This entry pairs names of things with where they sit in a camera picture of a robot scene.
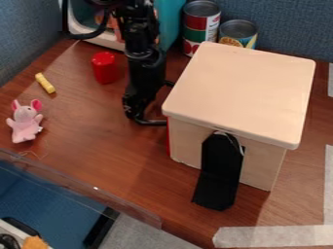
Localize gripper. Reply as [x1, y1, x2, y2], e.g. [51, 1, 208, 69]
[121, 53, 169, 127]

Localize toy microwave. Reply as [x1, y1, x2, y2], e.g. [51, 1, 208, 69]
[58, 0, 131, 53]

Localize yellow plush toy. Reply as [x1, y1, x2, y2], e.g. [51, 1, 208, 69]
[20, 235, 50, 249]

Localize teal box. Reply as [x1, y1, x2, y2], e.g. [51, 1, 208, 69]
[152, 0, 189, 53]

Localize pink plush mouse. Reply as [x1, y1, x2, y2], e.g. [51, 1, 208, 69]
[5, 98, 46, 145]

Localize yellow block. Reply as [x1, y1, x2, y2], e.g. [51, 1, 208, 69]
[33, 72, 57, 95]

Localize red and green can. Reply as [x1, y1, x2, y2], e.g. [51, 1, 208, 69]
[180, 0, 223, 58]

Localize blue and yellow can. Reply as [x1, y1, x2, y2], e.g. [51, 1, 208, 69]
[217, 18, 259, 51]

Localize red cylinder block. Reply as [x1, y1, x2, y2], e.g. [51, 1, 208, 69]
[90, 51, 120, 86]

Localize drawer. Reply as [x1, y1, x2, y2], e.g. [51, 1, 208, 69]
[167, 117, 289, 212]

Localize cabinet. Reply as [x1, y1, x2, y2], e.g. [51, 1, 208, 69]
[161, 41, 317, 193]

